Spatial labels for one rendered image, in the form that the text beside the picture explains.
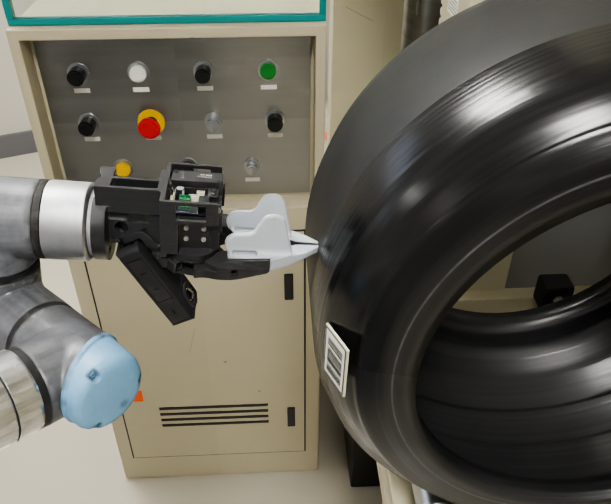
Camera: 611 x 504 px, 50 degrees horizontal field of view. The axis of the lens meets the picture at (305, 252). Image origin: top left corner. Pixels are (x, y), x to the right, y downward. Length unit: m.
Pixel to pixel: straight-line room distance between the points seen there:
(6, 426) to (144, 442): 1.33
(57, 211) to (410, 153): 0.31
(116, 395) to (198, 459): 1.35
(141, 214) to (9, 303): 0.15
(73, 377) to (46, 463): 1.56
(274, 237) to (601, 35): 0.32
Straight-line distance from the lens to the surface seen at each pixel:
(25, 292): 0.67
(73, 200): 0.62
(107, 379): 0.58
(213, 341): 1.59
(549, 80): 0.53
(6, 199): 0.64
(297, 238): 0.65
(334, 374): 0.62
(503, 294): 1.10
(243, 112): 1.30
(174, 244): 0.61
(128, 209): 0.61
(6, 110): 3.70
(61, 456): 2.14
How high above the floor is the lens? 1.62
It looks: 36 degrees down
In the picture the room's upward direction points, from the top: straight up
